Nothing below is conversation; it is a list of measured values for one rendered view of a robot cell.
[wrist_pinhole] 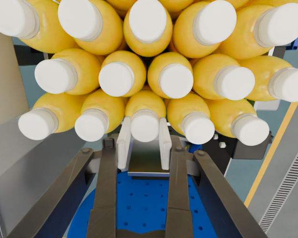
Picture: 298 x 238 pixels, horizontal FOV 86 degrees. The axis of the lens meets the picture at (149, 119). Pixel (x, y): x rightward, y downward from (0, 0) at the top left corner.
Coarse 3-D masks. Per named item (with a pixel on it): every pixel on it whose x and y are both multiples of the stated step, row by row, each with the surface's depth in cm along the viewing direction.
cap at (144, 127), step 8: (144, 112) 21; (136, 120) 20; (144, 120) 20; (152, 120) 20; (136, 128) 21; (144, 128) 21; (152, 128) 21; (136, 136) 21; (144, 136) 21; (152, 136) 21
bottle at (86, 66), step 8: (72, 48) 23; (56, 56) 21; (64, 56) 20; (72, 56) 21; (80, 56) 22; (88, 56) 23; (96, 56) 27; (104, 56) 31; (72, 64) 21; (80, 64) 21; (88, 64) 22; (96, 64) 24; (80, 72) 21; (88, 72) 22; (96, 72) 24; (80, 80) 21; (88, 80) 22; (96, 80) 24; (72, 88) 21; (80, 88) 22; (88, 88) 24
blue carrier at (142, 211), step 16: (128, 176) 37; (128, 192) 33; (144, 192) 33; (160, 192) 33; (192, 192) 33; (80, 208) 29; (128, 208) 30; (144, 208) 30; (160, 208) 30; (192, 208) 30; (80, 224) 26; (128, 224) 27; (144, 224) 27; (160, 224) 27; (208, 224) 27
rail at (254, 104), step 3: (273, 48) 29; (270, 51) 29; (264, 54) 30; (267, 54) 29; (270, 54) 29; (246, 99) 35; (249, 102) 34; (252, 102) 33; (255, 102) 32; (258, 102) 32; (252, 105) 33; (255, 105) 32; (255, 108) 33
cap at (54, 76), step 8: (40, 64) 18; (48, 64) 18; (56, 64) 18; (64, 64) 19; (40, 72) 18; (48, 72) 18; (56, 72) 18; (64, 72) 18; (72, 72) 20; (40, 80) 18; (48, 80) 18; (56, 80) 18; (64, 80) 18; (72, 80) 19; (48, 88) 19; (56, 88) 19; (64, 88) 19
